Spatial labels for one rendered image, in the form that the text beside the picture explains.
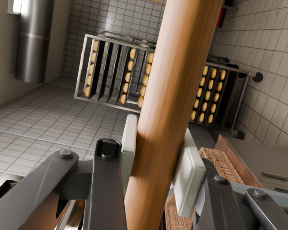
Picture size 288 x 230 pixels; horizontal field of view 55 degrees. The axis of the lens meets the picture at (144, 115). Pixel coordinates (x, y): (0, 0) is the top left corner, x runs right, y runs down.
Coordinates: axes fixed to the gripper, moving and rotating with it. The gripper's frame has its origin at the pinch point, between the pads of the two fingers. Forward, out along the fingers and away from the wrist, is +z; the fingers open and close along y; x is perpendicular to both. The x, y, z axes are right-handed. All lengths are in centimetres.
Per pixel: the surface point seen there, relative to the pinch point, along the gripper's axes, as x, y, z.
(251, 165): -45, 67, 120
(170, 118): 2.9, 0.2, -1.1
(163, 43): 6.9, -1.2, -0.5
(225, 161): -49, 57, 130
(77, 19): 13, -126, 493
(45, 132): -97, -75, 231
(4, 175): -98, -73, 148
